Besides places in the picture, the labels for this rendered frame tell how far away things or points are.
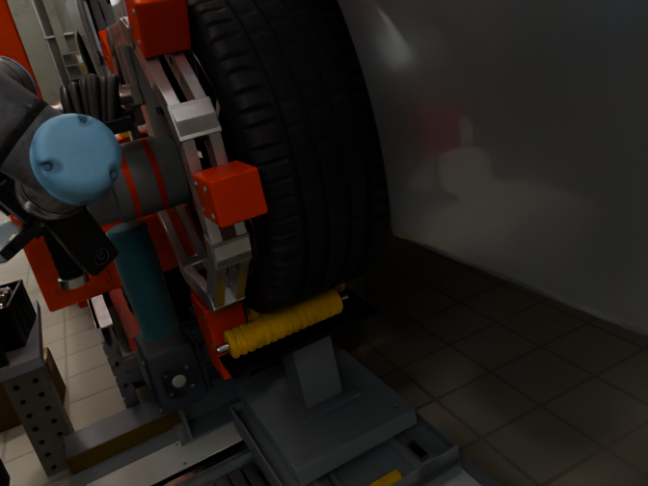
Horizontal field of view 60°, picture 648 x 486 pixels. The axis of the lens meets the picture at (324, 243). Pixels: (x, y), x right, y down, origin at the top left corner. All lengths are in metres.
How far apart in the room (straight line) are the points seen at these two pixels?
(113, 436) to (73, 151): 1.27
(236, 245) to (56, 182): 0.43
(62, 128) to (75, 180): 0.05
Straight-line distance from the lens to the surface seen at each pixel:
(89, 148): 0.54
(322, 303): 1.15
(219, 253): 0.90
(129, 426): 1.73
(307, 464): 1.25
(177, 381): 1.47
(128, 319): 2.02
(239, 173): 0.79
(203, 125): 0.86
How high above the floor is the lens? 1.05
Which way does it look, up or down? 21 degrees down
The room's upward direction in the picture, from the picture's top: 12 degrees counter-clockwise
